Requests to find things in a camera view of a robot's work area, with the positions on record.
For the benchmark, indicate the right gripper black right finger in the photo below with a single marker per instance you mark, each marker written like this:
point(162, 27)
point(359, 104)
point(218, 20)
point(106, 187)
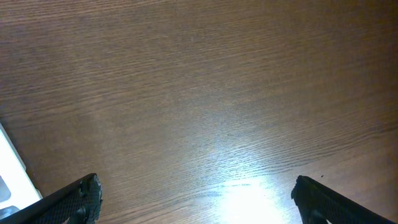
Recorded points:
point(319, 204)

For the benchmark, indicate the white plastic cutlery tray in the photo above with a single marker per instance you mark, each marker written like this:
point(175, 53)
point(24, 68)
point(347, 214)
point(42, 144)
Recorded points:
point(17, 189)

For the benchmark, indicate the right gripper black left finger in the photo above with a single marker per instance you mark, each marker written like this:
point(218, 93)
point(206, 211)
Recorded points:
point(78, 202)

